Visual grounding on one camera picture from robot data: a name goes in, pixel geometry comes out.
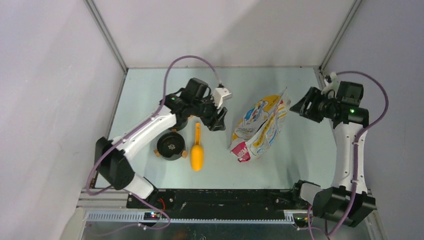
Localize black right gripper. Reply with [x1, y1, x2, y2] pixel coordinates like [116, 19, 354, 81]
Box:
[290, 87, 339, 123]

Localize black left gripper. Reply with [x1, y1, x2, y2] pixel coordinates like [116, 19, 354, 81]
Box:
[191, 94, 227, 132]

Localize cat food bag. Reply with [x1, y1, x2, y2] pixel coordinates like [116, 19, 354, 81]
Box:
[229, 88, 291, 163]

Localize yellow plastic food scoop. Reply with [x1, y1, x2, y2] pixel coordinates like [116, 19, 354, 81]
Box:
[190, 122, 204, 172]

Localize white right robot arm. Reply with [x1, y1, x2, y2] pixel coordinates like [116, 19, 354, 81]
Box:
[290, 81, 376, 228]

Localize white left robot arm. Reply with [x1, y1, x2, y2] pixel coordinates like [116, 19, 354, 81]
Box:
[94, 78, 232, 208]

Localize black bowl wooden feet far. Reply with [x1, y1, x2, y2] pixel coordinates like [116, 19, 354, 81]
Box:
[170, 115, 193, 132]

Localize black bowl wooden feet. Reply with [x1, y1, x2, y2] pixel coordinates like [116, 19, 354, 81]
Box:
[170, 115, 193, 132]
[153, 131, 188, 161]

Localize black bowl wooden feet near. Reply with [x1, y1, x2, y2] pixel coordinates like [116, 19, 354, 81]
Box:
[153, 131, 188, 161]

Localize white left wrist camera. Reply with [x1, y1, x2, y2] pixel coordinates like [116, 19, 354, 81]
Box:
[211, 85, 233, 109]

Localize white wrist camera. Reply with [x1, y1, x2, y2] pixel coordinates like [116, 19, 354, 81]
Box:
[321, 71, 340, 98]
[211, 85, 233, 109]

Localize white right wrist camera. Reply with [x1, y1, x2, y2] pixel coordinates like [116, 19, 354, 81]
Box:
[321, 71, 340, 98]

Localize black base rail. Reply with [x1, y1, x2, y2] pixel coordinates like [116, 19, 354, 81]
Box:
[146, 188, 309, 220]

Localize aluminium frame post right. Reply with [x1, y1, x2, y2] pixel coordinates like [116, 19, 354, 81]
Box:
[319, 0, 363, 71]

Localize aluminium frame post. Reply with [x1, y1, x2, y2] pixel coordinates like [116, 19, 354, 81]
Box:
[319, 0, 363, 71]
[83, 0, 129, 74]

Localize white slotted cable duct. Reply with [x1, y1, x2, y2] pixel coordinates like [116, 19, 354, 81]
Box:
[85, 211, 295, 224]

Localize aluminium frame post left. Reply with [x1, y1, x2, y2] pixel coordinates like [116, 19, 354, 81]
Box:
[83, 0, 129, 74]

